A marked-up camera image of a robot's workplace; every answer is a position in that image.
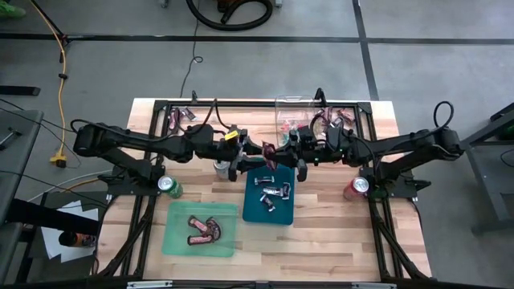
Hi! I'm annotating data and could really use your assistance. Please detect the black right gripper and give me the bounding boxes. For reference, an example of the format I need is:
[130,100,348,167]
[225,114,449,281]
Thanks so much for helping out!
[272,138,328,182]

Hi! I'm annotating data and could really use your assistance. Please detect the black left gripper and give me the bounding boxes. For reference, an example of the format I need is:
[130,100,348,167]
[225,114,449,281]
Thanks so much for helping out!
[218,128,268,182]

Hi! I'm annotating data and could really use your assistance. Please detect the silver soda can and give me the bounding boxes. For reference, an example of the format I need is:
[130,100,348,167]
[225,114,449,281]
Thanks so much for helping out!
[213,159,230,181]

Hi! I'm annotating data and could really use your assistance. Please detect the clear plastic container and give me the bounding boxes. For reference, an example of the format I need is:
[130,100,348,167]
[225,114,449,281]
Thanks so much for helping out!
[274,94,318,148]

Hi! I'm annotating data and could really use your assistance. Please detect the dark teal plastic bin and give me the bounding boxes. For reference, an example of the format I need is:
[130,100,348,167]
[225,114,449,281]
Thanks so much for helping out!
[242,162,296,226]

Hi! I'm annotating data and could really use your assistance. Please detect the red soda can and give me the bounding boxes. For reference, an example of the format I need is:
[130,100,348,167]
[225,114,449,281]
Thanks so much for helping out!
[343,176,370,201]

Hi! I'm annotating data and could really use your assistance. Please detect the green soda can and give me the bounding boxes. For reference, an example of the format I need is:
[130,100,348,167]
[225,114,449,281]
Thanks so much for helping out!
[157,174,185,200]

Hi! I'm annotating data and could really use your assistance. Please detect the light green plastic bin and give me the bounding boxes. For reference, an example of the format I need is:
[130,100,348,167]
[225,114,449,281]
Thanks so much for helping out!
[161,201,239,258]

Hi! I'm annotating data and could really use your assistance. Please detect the orange and black bottle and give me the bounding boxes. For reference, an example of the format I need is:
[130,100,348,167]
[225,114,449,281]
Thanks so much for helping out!
[58,231,97,249]

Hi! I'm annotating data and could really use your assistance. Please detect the grey metal stand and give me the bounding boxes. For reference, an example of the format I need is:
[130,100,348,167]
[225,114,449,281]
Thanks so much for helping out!
[449,102,514,234]

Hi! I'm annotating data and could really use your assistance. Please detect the black table leg beam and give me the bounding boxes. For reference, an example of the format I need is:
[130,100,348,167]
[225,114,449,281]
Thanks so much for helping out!
[6,198,100,237]

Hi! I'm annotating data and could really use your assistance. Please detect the white paper sheets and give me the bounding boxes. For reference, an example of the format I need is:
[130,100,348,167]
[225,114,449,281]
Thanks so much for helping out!
[39,200,100,264]

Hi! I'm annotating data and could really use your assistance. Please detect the grey side table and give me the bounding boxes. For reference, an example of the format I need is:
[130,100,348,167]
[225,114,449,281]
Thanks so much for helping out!
[0,108,44,282]

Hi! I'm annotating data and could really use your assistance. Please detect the metal hand tool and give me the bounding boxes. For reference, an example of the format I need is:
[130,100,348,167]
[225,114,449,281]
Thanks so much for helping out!
[0,127,23,152]

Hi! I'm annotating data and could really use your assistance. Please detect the black flat floor bar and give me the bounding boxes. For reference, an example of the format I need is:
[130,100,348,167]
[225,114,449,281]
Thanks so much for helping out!
[0,85,41,97]

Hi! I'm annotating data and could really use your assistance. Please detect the black tripod leg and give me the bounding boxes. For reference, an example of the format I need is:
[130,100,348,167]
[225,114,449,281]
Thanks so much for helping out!
[30,0,84,45]

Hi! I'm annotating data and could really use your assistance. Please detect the person's foot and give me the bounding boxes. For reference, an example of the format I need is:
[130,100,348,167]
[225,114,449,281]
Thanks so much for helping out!
[0,2,27,19]

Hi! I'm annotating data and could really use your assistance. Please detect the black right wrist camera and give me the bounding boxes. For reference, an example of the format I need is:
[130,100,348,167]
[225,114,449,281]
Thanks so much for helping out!
[296,126,320,141]

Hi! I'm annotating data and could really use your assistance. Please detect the black aluminium table frame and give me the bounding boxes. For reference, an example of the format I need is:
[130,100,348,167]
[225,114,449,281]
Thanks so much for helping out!
[91,98,434,289]

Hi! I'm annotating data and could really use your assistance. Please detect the thin black floor cable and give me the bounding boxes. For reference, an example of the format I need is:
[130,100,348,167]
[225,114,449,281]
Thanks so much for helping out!
[178,0,205,100]

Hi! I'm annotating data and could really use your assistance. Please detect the black vacuum hose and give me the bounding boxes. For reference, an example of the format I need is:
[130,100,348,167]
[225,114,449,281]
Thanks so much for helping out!
[185,0,275,32]

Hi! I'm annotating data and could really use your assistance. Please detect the silver metal bracket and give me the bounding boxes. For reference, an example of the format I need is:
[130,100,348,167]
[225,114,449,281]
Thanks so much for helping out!
[351,282,398,289]
[126,280,173,289]

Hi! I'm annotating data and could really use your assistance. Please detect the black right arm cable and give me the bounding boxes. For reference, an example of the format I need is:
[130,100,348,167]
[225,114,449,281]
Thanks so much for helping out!
[432,100,455,130]

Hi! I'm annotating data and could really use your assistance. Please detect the white floor cable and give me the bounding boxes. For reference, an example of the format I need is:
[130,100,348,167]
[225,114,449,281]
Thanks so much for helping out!
[27,170,114,201]

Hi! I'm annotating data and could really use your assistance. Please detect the yellow extension cord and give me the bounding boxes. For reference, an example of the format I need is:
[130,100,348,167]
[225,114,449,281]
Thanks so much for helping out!
[30,0,101,193]

